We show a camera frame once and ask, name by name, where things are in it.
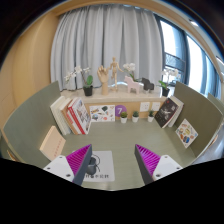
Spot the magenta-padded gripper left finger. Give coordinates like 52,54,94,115
43,143,93,187

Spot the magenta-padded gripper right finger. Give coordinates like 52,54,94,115
134,143,183,186

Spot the black wired computer mouse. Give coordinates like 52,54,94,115
85,153,101,177

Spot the white printed mouse pad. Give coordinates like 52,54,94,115
83,150,116,183

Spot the beige booklet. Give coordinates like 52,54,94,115
39,125,67,162

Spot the white book with red lettering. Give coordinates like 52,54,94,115
65,107,86,136

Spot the small succulent in white pot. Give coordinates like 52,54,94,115
131,110,140,124
146,110,156,124
119,111,129,125

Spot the food sticker sheet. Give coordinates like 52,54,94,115
174,117,200,150

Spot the brown kraft book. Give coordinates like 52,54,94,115
59,97,80,136

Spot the thick white book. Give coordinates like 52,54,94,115
49,95,72,136

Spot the black book with red edge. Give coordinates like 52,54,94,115
153,97,180,130

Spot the white sticker sheet with objects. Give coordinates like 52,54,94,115
88,104,116,124

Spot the light wooden desk shelf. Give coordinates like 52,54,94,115
59,87,175,122

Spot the purple round number disc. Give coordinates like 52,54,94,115
114,104,128,118

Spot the grey-green desk partition panel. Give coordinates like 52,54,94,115
1,80,63,162
172,81,224,158

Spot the white orchid in black pot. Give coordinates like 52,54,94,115
64,65,95,98
157,67,181,98
122,62,138,82

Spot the dark wooden horse figure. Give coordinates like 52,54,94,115
140,77,156,94

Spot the pink wooden horse figure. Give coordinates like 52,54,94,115
123,75,142,95

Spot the wooden hand model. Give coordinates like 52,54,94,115
96,64,111,97

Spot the wooden artist mannequin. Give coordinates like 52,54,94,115
108,56,124,92

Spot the dark-framed window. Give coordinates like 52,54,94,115
155,16,223,102

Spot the grey pleated curtain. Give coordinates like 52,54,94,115
49,3,165,93

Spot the white wall socket plate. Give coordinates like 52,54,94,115
138,101,151,113
151,101,162,112

